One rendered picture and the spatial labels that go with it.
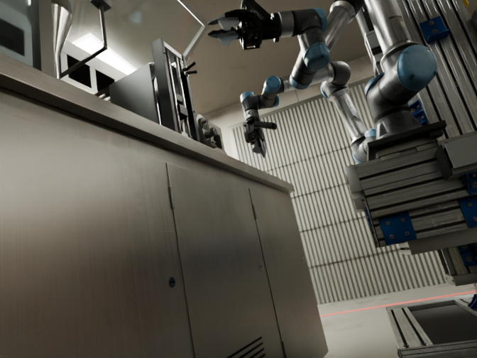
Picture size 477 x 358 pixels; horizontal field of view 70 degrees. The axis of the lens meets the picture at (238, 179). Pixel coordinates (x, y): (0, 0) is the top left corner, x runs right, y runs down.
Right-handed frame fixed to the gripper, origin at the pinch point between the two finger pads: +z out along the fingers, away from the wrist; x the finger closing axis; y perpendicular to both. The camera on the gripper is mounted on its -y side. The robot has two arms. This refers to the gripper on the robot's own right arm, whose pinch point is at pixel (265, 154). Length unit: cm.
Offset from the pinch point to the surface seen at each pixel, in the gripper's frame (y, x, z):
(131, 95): 35, 51, -27
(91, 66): 56, 51, -53
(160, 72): 13, 59, -24
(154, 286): -3, 95, 53
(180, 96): 12, 49, -18
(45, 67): 1, 114, 8
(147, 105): 27, 51, -19
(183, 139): -6, 80, 17
